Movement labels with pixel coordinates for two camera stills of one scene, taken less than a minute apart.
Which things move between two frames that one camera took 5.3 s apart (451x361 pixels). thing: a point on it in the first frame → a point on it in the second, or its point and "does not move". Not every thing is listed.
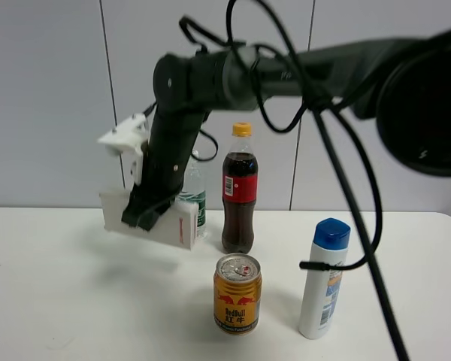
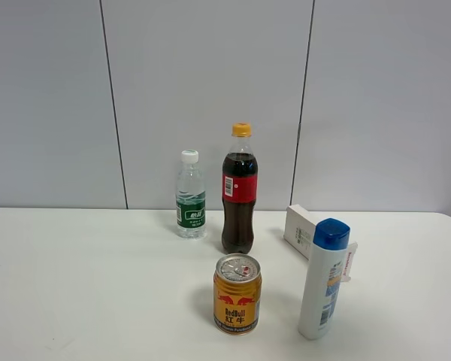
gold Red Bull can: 237,293 does not move
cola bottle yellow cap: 240,185 does not move
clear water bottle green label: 193,191 does not move
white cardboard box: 177,226 → 299,232
